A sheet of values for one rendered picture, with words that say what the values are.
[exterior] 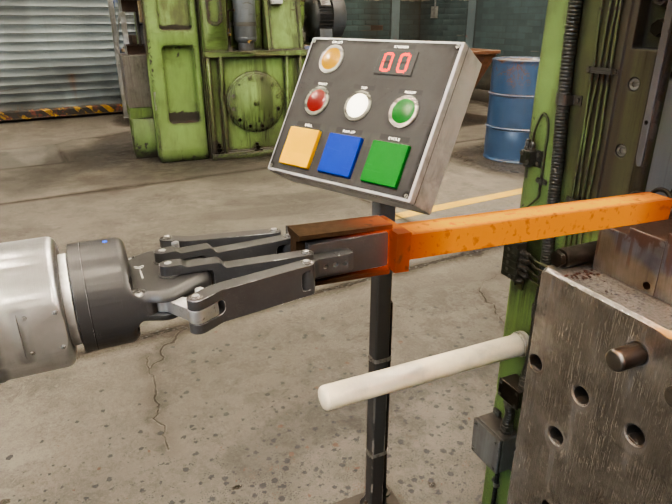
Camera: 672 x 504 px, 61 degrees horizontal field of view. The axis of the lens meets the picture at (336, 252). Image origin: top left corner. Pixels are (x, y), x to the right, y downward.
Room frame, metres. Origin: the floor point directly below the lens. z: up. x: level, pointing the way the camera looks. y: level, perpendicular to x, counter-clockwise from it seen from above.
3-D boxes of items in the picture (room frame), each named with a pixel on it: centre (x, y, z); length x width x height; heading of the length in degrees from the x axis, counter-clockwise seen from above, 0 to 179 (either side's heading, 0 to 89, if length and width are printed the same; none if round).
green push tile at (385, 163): (0.95, -0.08, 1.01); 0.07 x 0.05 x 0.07; 49
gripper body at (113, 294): (0.37, 0.14, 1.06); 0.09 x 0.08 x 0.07; 114
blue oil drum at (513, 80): (5.34, -1.69, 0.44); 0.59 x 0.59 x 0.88
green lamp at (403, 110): (0.98, -0.11, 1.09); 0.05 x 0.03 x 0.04; 24
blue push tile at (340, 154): (1.01, -0.01, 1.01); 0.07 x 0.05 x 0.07; 49
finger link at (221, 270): (0.38, 0.07, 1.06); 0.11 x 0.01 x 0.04; 109
